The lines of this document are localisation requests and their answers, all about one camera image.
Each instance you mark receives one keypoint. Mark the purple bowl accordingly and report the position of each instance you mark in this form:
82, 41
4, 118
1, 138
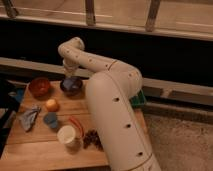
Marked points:
71, 90

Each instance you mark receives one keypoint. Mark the blue grey sponge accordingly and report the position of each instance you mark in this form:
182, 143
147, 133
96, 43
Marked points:
70, 81

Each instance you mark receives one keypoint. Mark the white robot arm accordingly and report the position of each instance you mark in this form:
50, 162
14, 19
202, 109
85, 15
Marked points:
108, 93

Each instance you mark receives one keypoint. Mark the red bowl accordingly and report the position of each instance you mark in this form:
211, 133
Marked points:
39, 86

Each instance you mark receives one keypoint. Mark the green plastic tray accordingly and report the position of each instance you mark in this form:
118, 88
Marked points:
138, 100

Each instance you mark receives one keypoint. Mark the brown pine cone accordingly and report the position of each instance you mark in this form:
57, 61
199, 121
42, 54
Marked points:
92, 138

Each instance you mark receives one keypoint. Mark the orange fruit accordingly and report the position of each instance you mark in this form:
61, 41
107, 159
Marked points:
52, 105

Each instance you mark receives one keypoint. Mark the white cup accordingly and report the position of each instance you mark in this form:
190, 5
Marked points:
67, 136

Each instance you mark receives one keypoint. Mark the grey crumpled cloth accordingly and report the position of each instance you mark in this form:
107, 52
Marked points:
27, 119

